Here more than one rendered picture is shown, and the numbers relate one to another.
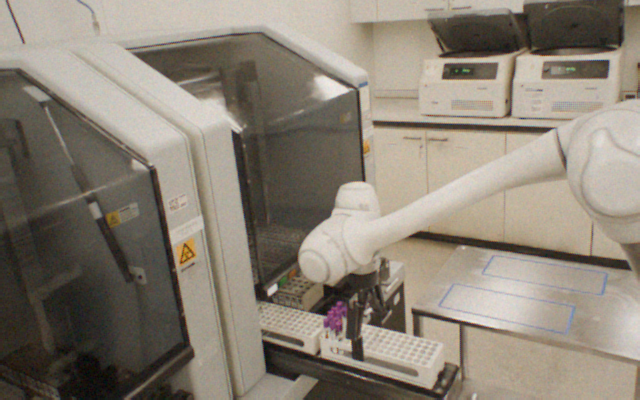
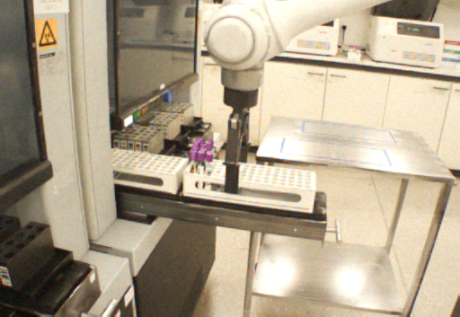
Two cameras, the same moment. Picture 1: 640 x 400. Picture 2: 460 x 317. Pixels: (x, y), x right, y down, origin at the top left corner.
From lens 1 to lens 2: 0.67 m
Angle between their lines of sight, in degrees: 19
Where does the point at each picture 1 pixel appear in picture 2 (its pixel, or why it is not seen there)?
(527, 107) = not seen: hidden behind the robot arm
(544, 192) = (289, 107)
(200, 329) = (57, 145)
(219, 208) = not seen: outside the picture
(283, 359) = (137, 201)
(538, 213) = not seen: hidden behind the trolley
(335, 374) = (201, 211)
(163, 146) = not seen: outside the picture
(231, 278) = (90, 93)
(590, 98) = (322, 39)
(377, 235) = (307, 9)
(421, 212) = not seen: outside the picture
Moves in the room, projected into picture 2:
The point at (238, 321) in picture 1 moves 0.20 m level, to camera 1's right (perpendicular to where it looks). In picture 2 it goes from (93, 150) to (187, 143)
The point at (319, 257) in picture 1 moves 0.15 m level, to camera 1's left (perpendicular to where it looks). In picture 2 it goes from (244, 23) to (140, 22)
